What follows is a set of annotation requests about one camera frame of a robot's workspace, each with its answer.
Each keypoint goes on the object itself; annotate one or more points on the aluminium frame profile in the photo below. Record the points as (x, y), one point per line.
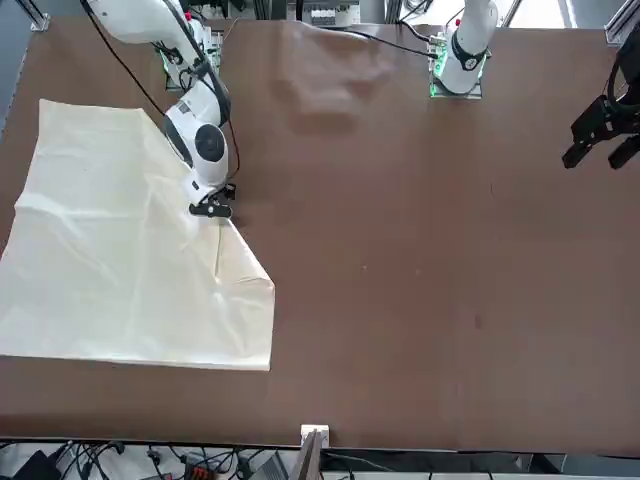
(620, 25)
(40, 17)

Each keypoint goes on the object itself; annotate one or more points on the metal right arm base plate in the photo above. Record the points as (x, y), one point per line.
(216, 50)

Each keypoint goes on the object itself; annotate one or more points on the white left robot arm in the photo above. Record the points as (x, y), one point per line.
(467, 40)

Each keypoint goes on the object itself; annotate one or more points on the aluminium frame post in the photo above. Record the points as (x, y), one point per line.
(307, 455)

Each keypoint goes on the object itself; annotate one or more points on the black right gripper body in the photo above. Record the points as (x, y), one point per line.
(220, 194)

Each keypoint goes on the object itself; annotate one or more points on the white power strip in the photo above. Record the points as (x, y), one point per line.
(332, 12)

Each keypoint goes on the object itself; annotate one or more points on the cream white tablecloth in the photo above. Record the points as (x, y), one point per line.
(100, 275)

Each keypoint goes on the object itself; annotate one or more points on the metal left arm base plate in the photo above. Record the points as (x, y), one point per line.
(434, 92)

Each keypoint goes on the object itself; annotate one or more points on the red and black device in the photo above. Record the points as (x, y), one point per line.
(196, 472)

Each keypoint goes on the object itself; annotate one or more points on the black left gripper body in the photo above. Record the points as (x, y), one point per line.
(631, 70)

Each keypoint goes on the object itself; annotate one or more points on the grey metal box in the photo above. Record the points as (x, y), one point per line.
(270, 467)

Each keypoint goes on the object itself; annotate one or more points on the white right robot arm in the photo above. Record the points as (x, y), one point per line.
(145, 20)

